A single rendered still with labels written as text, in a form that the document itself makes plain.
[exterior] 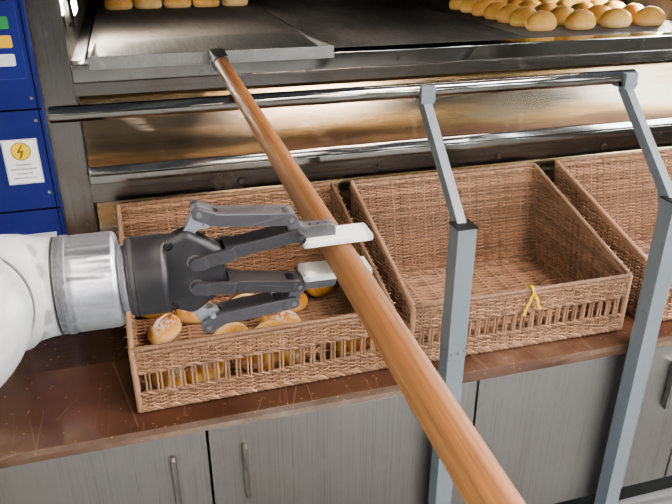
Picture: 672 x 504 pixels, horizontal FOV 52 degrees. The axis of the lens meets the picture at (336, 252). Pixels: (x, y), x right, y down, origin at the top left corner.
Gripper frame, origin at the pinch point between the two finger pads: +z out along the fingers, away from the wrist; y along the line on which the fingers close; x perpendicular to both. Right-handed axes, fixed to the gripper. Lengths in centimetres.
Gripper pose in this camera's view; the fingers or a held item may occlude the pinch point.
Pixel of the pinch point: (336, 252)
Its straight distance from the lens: 69.1
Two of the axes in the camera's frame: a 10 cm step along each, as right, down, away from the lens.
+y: 0.0, 9.0, 4.4
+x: 2.7, 4.2, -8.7
